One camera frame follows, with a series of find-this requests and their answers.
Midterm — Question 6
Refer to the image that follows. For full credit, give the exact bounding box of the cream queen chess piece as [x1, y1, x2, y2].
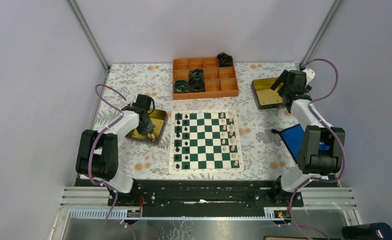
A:
[230, 136, 236, 144]

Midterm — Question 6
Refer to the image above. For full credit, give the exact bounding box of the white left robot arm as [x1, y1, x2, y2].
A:
[76, 94, 155, 206]

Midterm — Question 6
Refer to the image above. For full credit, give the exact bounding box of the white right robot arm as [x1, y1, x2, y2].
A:
[270, 69, 345, 206]

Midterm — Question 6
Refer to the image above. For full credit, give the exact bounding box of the green white chess board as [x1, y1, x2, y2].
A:
[168, 109, 244, 174]

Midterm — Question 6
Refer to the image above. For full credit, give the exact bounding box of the left gold tin box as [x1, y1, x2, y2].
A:
[126, 109, 168, 146]

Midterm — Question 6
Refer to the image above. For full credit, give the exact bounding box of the gold tin box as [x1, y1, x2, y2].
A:
[251, 77, 283, 112]
[126, 109, 168, 146]

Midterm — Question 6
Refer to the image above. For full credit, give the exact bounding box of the right gold tin box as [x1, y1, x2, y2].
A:
[251, 77, 283, 112]

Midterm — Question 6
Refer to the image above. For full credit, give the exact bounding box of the rolled dark tie left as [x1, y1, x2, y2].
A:
[173, 79, 190, 94]

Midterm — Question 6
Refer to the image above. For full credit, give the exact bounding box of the rolled dark tie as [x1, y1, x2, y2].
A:
[217, 52, 234, 68]
[188, 68, 205, 93]
[173, 79, 190, 94]

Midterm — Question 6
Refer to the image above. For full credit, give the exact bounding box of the blue cloth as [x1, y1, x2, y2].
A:
[272, 125, 331, 162]

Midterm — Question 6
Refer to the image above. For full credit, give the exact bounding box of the rolled dark tie middle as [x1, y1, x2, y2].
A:
[188, 68, 205, 93]

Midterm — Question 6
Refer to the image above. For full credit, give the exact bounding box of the rolled dark tie top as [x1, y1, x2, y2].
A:
[217, 52, 234, 68]

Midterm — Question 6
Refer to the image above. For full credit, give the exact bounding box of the orange wooden compartment tray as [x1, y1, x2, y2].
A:
[171, 56, 239, 100]

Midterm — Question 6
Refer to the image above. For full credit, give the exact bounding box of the floral table mat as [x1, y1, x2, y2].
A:
[95, 63, 297, 180]

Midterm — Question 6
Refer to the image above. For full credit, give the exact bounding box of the dark cylinder bottle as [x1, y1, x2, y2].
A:
[341, 222, 392, 240]

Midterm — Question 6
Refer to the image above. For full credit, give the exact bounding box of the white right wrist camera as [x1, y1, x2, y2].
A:
[302, 68, 315, 85]

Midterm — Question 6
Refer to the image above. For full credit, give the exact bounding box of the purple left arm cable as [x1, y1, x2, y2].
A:
[87, 84, 127, 240]

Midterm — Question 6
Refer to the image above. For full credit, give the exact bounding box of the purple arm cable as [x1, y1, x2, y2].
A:
[87, 84, 127, 240]
[287, 58, 348, 239]

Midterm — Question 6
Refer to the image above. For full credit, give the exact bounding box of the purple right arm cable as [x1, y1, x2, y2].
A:
[287, 58, 348, 239]

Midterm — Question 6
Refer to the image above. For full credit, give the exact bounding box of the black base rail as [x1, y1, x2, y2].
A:
[108, 179, 304, 218]

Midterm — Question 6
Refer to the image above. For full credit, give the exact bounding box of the aluminium frame rail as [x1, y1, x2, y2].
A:
[292, 187, 357, 210]

